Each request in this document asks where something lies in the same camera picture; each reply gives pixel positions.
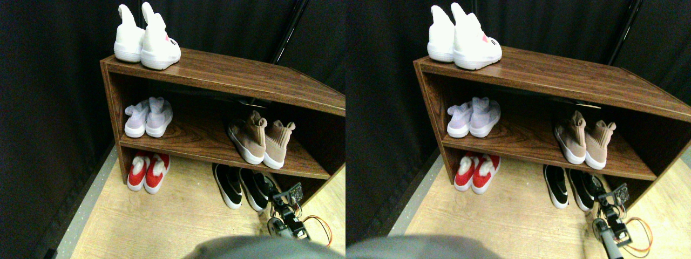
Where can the tan shoe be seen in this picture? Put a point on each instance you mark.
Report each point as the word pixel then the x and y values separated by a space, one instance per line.
pixel 597 147
pixel 572 139
pixel 276 147
pixel 249 139

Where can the brown shoe rack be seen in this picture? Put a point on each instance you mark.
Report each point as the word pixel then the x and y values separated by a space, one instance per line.
pixel 227 75
pixel 550 75

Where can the red shoe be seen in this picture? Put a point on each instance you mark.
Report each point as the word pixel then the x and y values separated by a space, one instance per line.
pixel 136 175
pixel 155 177
pixel 484 177
pixel 464 176

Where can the white shoe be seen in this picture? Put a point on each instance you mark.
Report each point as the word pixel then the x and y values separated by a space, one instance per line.
pixel 128 46
pixel 157 51
pixel 474 51
pixel 441 46

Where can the black shoe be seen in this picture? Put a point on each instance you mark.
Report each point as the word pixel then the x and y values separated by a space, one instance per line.
pixel 581 190
pixel 228 188
pixel 255 189
pixel 557 188

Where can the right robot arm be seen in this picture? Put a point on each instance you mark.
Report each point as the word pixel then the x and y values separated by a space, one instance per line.
pixel 612 234
pixel 289 225

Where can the black curtain stand pole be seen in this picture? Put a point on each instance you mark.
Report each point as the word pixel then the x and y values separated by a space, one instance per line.
pixel 623 29
pixel 289 29

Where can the lilac shoe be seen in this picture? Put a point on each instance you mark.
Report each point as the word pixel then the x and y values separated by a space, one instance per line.
pixel 136 123
pixel 484 120
pixel 158 120
pixel 459 124

